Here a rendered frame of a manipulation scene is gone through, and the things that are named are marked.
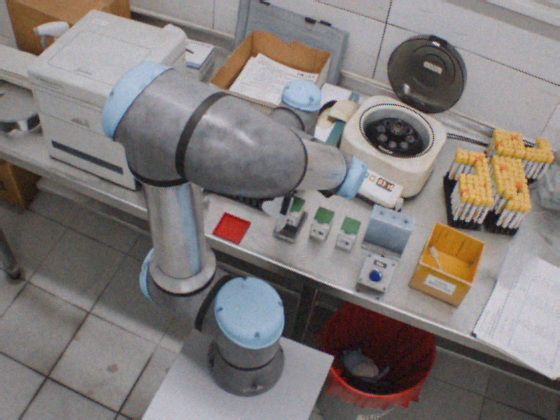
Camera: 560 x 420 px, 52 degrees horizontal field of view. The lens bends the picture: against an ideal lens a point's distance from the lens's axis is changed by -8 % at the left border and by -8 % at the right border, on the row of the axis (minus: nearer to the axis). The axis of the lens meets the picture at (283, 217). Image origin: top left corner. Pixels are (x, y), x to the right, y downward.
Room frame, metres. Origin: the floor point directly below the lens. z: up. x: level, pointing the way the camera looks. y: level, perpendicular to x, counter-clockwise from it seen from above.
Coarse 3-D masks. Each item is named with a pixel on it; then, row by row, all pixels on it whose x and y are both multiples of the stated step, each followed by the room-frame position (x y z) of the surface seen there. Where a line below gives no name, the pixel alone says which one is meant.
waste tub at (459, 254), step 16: (432, 240) 0.89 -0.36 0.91; (448, 240) 0.87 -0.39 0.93; (464, 240) 0.86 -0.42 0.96; (480, 240) 0.86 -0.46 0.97; (448, 256) 0.87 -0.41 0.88; (464, 256) 0.86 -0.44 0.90; (480, 256) 0.81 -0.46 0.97; (416, 272) 0.77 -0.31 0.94; (432, 272) 0.76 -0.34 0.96; (448, 272) 0.82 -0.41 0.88; (464, 272) 0.83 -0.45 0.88; (416, 288) 0.76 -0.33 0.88; (432, 288) 0.75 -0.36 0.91; (448, 288) 0.74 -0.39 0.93; (464, 288) 0.73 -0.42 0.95
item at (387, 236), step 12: (372, 216) 0.88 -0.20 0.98; (384, 216) 0.88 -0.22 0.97; (396, 216) 0.89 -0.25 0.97; (408, 216) 0.89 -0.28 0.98; (372, 228) 0.87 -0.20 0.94; (384, 228) 0.87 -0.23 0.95; (396, 228) 0.86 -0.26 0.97; (408, 228) 0.86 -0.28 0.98; (372, 240) 0.87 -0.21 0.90; (384, 240) 0.86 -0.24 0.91; (396, 240) 0.86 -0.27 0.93; (384, 252) 0.85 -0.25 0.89; (396, 252) 0.85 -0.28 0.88
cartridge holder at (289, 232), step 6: (306, 216) 0.92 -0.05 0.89; (300, 222) 0.88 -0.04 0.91; (282, 228) 0.87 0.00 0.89; (288, 228) 0.86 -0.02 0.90; (294, 228) 0.86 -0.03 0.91; (300, 228) 0.88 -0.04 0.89; (276, 234) 0.85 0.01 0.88; (282, 234) 0.85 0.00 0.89; (288, 234) 0.85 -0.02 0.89; (294, 234) 0.86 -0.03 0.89; (288, 240) 0.84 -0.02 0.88; (294, 240) 0.85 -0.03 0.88
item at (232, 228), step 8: (224, 216) 0.89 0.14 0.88; (232, 216) 0.89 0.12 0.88; (224, 224) 0.86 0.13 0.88; (232, 224) 0.87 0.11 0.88; (240, 224) 0.87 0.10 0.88; (248, 224) 0.87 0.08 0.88; (216, 232) 0.84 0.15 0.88; (224, 232) 0.84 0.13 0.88; (232, 232) 0.84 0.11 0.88; (240, 232) 0.85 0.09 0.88; (232, 240) 0.82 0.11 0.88; (240, 240) 0.82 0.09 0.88
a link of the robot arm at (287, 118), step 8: (272, 112) 0.85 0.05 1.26; (280, 112) 0.84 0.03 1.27; (288, 112) 0.85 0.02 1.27; (280, 120) 0.82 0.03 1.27; (288, 120) 0.83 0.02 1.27; (296, 120) 0.84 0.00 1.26; (296, 128) 0.82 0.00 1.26; (304, 128) 0.84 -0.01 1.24; (304, 136) 0.79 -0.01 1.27; (312, 136) 0.80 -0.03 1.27
